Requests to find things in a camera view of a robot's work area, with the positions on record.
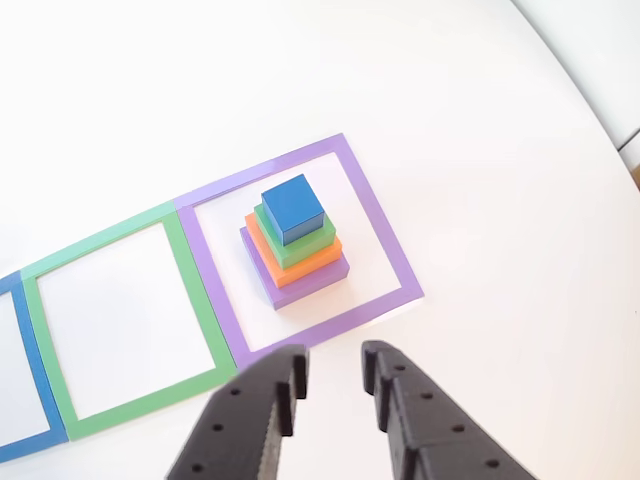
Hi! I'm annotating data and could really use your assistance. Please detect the purple flat block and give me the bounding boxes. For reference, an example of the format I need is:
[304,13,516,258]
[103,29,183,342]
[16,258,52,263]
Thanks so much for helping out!
[239,225,351,312]

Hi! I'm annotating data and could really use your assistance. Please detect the green square frame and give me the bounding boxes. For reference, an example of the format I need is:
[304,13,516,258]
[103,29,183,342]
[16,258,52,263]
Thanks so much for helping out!
[19,202,239,442]

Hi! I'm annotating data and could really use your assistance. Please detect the small blue cube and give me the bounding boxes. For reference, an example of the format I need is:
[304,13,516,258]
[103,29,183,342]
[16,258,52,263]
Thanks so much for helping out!
[260,173,325,247]

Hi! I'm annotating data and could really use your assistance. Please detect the green block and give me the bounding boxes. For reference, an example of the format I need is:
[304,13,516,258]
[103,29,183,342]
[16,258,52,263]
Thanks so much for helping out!
[253,202,336,271]

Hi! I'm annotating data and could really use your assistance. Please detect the blue square frame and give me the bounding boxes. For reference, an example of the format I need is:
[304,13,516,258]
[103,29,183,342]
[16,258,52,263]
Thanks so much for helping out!
[0,272,70,464]

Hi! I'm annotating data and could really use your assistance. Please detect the orange block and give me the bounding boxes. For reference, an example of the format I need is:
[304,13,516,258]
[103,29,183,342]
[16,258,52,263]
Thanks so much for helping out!
[243,212,344,290]

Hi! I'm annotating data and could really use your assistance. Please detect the purple square frame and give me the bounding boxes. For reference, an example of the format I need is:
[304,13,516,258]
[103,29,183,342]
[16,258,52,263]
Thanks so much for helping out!
[173,132,425,371]

